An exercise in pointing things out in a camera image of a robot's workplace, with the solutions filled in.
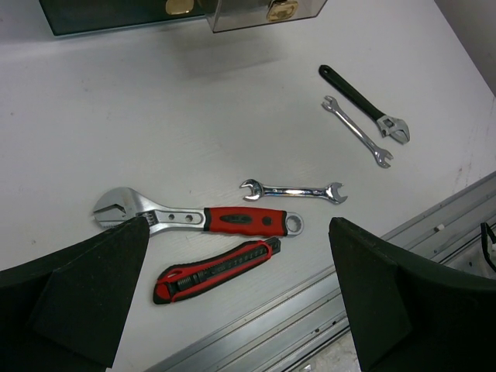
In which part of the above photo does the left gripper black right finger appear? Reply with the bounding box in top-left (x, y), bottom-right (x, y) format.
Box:
top-left (329, 217), bottom-right (495, 371)

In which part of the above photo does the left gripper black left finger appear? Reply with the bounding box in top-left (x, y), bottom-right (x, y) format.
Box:
top-left (1, 218), bottom-right (150, 371)

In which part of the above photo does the red black utility knife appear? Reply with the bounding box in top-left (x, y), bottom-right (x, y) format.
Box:
top-left (153, 237), bottom-right (281, 305)

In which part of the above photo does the slim chrome open-end wrench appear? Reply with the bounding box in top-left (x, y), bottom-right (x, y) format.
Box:
top-left (322, 95), bottom-right (394, 169)

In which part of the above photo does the red handled adjustable wrench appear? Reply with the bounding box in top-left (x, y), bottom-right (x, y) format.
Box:
top-left (93, 187), bottom-right (304, 237)

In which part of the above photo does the black handled adjustable wrench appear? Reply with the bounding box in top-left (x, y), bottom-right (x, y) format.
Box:
top-left (319, 64), bottom-right (411, 144)

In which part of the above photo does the clear drawer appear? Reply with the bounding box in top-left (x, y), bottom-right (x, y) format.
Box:
top-left (198, 0), bottom-right (327, 33)

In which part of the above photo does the teal drawer cabinet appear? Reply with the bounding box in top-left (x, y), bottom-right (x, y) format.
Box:
top-left (38, 0), bottom-right (218, 38)

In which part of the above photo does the dark bottom drawer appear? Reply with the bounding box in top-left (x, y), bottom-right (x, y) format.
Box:
top-left (38, 0), bottom-right (214, 36)

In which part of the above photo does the aluminium rail frame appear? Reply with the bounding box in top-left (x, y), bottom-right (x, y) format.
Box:
top-left (150, 174), bottom-right (495, 371)

